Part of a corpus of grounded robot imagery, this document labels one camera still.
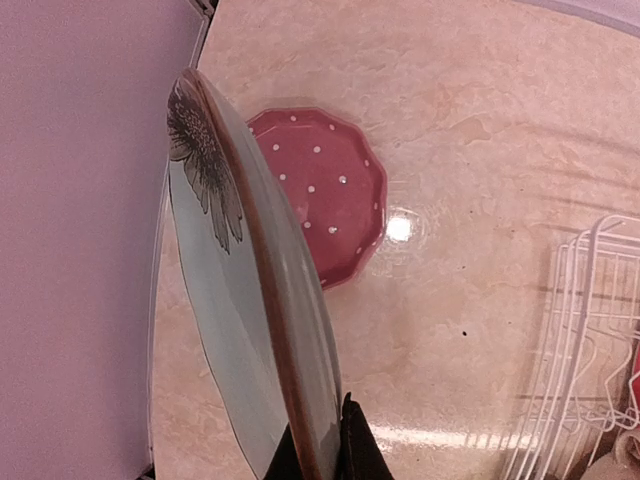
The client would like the pink polka dot plate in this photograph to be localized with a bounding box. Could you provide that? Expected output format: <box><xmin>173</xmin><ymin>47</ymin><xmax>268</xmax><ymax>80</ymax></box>
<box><xmin>248</xmin><ymin>107</ymin><xmax>387</xmax><ymax>289</ymax></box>

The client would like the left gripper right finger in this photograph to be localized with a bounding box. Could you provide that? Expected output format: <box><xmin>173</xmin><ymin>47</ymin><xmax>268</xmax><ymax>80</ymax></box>
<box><xmin>337</xmin><ymin>393</ymin><xmax>393</xmax><ymax>480</ymax></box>

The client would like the white wire dish rack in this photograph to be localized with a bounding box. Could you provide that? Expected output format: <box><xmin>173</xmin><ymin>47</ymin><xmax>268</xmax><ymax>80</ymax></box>
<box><xmin>500</xmin><ymin>214</ymin><xmax>639</xmax><ymax>479</ymax></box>

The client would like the light blue flower plate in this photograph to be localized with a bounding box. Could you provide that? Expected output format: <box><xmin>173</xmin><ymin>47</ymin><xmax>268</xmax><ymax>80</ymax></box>
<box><xmin>167</xmin><ymin>68</ymin><xmax>342</xmax><ymax>479</ymax></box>

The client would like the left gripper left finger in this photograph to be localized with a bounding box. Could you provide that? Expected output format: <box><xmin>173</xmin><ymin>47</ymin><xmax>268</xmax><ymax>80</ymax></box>
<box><xmin>263</xmin><ymin>425</ymin><xmax>304</xmax><ymax>480</ymax></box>

